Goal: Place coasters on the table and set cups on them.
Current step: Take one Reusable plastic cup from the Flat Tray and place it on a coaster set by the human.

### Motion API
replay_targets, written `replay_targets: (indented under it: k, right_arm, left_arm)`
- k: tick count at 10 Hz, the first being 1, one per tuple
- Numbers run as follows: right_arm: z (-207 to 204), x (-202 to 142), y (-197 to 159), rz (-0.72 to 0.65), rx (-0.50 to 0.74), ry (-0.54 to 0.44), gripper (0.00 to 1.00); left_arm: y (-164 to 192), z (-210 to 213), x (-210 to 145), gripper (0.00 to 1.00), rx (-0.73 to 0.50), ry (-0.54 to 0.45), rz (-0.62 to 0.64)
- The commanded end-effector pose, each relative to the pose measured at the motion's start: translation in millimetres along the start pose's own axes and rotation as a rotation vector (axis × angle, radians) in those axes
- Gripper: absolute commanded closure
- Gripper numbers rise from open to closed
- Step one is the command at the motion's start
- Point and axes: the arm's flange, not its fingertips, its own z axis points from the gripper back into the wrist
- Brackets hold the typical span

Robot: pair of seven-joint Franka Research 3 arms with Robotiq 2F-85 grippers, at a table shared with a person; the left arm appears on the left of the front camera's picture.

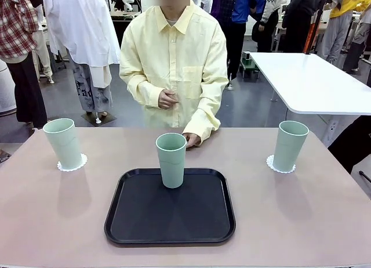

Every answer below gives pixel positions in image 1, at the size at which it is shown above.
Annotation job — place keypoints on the white table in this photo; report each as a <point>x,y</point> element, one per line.
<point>313,82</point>

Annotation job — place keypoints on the person in patterned sweater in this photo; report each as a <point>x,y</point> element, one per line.
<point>272,7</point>

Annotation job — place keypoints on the white round appliance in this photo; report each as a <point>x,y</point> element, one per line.
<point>5,88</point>

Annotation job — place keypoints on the person in blue jacket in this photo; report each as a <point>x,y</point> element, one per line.
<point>243,10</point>

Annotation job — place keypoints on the small white box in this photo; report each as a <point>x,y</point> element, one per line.
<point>246,55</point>

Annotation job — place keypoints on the black bulky shape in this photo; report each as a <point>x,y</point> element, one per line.
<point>353,146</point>

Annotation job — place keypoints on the person in grey jacket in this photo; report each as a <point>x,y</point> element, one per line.
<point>358,47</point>

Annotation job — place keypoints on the pale green plastic cup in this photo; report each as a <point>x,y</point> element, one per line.
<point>172,169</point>
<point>63,146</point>
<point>290,146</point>

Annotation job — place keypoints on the black metal rod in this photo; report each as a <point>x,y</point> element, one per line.
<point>365,176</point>

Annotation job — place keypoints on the black plastic tray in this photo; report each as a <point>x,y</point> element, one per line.
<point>174,221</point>

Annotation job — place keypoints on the person in yellow shirt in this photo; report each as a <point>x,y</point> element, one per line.
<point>179,56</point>

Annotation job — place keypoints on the workbench with green legs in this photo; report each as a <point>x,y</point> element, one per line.
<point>121,17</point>

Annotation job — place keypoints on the person's left forearm yellow sleeve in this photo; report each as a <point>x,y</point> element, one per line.
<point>208,114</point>

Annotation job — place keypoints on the person in yellow jacket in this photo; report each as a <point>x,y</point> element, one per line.
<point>350,4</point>

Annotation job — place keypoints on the person's left hand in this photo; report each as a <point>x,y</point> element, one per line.
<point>193,141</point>

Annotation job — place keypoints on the person's right forearm yellow sleeve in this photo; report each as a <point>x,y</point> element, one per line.
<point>139,91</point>

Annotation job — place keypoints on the person's right hand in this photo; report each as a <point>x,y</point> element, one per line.
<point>166,99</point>

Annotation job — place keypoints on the person in dark coat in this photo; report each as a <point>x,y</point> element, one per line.
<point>301,24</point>

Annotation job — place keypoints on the white paper doily coaster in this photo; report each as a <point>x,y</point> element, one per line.
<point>269,162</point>
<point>69,169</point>

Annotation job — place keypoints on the person in plaid shirt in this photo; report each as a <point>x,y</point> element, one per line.
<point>17,33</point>

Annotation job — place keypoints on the figure in white shirt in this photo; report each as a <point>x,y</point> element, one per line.
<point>81,24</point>

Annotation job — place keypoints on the orange and black post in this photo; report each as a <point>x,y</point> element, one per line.
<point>311,33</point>

